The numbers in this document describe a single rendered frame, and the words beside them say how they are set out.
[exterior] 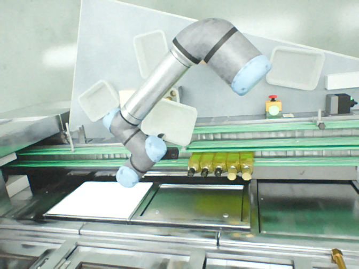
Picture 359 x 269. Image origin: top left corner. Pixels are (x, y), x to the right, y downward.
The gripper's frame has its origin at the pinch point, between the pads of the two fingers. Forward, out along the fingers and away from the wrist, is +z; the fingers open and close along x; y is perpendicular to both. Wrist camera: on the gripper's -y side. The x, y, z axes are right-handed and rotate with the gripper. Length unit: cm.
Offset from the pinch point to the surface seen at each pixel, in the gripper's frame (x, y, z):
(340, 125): -18, -69, 18
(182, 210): 23.1, -16.1, -15.0
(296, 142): -6, -55, 17
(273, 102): -17, -42, 31
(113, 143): 24.4, 34.0, 20.2
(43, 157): 47, 79, 17
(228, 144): 3.0, -27.4, 14.6
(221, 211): 18.2, -31.3, -14.0
